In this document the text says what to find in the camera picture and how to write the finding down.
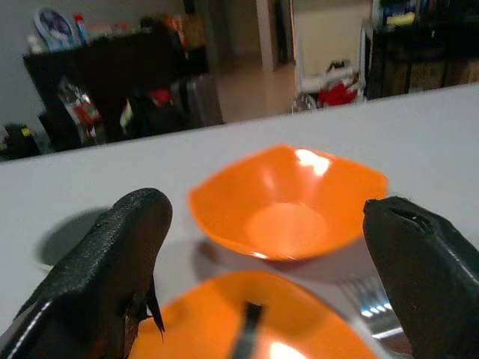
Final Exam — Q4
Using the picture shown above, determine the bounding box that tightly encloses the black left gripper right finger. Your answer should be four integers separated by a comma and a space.
363, 195, 479, 359

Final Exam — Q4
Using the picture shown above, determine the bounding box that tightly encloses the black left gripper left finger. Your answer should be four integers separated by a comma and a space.
0, 187, 174, 359

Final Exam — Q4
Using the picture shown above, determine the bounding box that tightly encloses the silver metal fork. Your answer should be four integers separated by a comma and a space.
336, 275, 412, 355

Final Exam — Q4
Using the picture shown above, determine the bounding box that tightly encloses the orange plastic plate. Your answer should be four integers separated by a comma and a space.
126, 271, 379, 359

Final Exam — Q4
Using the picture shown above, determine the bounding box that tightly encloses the orange plastic bowl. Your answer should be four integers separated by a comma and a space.
188, 144, 389, 263

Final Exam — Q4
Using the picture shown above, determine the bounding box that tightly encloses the black bag with yellow tag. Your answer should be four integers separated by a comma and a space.
0, 123, 42, 161

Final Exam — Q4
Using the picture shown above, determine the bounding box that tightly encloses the clear plastic bag with items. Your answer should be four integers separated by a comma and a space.
58, 78, 106, 146

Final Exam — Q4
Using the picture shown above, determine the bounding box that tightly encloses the dark wooden sideboard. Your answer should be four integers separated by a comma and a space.
22, 28, 209, 147

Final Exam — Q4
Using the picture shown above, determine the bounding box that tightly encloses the red and white bag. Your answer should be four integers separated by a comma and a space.
317, 61, 366, 108

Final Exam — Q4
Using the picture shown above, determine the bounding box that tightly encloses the grey suitcase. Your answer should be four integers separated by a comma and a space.
175, 73, 225, 128

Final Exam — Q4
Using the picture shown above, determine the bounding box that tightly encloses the dark bookshelf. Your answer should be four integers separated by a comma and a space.
364, 0, 479, 100

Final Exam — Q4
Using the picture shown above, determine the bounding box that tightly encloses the blue spray bottle red cap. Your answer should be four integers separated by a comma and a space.
73, 13, 91, 46

